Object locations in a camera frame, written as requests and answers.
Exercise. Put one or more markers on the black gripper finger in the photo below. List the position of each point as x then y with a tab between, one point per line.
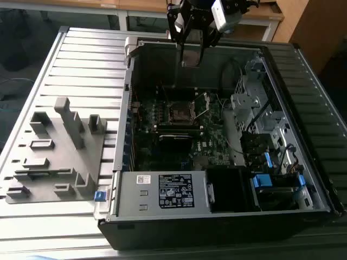
170	27
212	38

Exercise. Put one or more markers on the silver CPU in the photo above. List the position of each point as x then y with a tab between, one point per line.
192	59

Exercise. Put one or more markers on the CPU socket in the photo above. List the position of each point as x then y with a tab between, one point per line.
180	112

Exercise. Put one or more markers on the wooden desk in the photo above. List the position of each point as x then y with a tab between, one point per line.
67	3
257	16

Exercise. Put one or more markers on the silver metal drive cage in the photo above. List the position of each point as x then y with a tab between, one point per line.
241	105

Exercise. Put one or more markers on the green motherboard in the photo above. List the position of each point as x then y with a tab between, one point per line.
214	140

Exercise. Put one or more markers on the wooden cabinet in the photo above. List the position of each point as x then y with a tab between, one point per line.
320	27

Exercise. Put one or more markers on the black graphics card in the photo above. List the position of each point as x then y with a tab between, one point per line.
176	145

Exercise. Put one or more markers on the chipset heatsink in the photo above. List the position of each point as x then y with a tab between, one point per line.
201	161

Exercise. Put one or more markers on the blue disk carrier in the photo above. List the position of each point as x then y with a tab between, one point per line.
261	181
267	159
301	181

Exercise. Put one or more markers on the black plastic air shroud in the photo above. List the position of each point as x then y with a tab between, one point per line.
227	189

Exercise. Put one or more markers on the grey parts rack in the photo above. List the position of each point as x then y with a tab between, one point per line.
62	162

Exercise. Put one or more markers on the grey power supply unit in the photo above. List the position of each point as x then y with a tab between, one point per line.
130	197

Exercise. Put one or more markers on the blue case latch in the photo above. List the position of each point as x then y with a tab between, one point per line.
99	196

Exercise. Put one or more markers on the black PC case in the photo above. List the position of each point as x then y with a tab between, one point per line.
189	235

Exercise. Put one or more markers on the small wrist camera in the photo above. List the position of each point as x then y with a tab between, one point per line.
179	25

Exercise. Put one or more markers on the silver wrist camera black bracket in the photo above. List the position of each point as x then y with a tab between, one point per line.
225	19

